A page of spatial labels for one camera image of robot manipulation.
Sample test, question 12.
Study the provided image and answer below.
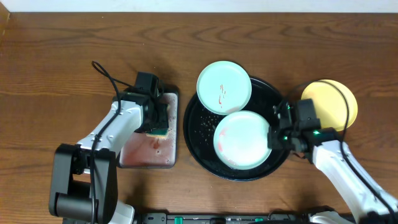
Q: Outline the green and yellow sponge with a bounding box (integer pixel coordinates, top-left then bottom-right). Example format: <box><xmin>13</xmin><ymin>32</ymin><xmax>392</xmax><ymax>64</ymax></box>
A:
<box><xmin>146</xmin><ymin>104</ymin><xmax>170</xmax><ymax>138</ymax></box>

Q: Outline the large mint green plate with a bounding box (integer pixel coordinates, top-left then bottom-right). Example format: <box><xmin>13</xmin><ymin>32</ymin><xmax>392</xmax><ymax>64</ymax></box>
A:
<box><xmin>213</xmin><ymin>111</ymin><xmax>271</xmax><ymax>170</ymax></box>

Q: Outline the yellow plate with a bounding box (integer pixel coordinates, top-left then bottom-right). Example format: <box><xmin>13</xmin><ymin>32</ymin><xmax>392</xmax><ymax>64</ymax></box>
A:
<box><xmin>301</xmin><ymin>80</ymin><xmax>358</xmax><ymax>131</ymax></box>

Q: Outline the rectangular black sponge tray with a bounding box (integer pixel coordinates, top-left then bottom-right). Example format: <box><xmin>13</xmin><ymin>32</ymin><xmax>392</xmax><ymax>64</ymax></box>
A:
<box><xmin>119</xmin><ymin>90</ymin><xmax>178</xmax><ymax>169</ymax></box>

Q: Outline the round black tray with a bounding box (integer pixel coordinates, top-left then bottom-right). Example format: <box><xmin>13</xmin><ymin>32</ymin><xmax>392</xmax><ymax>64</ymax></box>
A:
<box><xmin>183</xmin><ymin>77</ymin><xmax>290</xmax><ymax>182</ymax></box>

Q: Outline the small mint green plate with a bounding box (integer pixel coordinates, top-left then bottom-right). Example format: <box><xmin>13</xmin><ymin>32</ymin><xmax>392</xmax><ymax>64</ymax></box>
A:
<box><xmin>197</xmin><ymin>61</ymin><xmax>252</xmax><ymax>115</ymax></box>

